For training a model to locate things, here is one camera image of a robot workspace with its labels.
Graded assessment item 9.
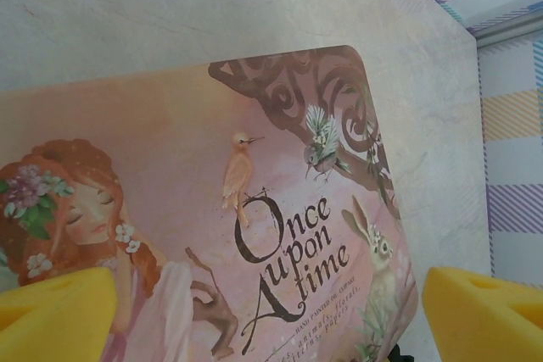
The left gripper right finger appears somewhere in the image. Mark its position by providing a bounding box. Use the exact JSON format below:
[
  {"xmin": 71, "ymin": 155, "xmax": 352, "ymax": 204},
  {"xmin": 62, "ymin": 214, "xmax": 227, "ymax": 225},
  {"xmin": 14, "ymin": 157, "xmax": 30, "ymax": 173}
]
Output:
[{"xmin": 423, "ymin": 265, "xmax": 543, "ymax": 362}]

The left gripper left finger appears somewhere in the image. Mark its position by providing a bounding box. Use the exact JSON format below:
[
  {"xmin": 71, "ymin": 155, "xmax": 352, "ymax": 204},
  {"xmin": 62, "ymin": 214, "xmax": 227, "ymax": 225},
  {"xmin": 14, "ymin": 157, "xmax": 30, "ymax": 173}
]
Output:
[{"xmin": 0, "ymin": 270, "xmax": 119, "ymax": 362}]

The pink illustrated fairy-tale mat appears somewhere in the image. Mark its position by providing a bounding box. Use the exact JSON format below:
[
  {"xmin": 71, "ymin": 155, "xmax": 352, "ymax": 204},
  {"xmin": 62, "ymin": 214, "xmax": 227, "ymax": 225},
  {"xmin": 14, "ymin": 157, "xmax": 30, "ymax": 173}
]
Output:
[{"xmin": 0, "ymin": 43, "xmax": 426, "ymax": 362}]

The aluminium frame post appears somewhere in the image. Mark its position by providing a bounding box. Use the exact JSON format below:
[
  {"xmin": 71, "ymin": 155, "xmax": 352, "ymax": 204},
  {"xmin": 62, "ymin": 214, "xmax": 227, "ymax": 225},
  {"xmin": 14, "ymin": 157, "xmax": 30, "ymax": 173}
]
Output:
[{"xmin": 465, "ymin": 7, "xmax": 543, "ymax": 47}]

